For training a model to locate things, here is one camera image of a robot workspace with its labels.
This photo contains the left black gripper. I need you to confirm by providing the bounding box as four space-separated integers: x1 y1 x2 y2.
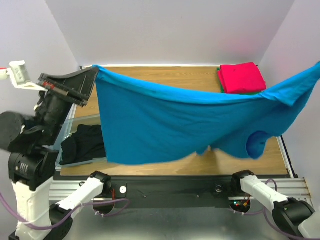
44 61 105 138

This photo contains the blue t shirt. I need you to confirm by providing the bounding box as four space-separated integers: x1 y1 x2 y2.
95 64 320 165

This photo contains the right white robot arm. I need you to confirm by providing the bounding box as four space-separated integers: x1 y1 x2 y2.
230 170 320 240

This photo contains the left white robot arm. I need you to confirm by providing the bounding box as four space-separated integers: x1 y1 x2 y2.
0 67 112 240

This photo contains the clear plastic bin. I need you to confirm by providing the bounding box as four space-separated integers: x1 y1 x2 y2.
53 115 107 168

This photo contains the black t shirt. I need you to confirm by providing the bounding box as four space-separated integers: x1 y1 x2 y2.
59 124 106 166

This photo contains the folded green t shirt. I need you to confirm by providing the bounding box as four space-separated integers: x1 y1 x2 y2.
219 82 260 96

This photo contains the folded red t shirt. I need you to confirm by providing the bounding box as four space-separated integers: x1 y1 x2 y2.
217 62 267 94

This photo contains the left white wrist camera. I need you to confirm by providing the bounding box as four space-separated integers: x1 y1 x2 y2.
0 60 34 89

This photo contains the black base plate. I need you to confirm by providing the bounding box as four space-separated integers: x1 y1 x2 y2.
92 175 253 218

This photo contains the aluminium frame rail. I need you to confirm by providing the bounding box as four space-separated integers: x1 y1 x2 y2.
48 65 313 240

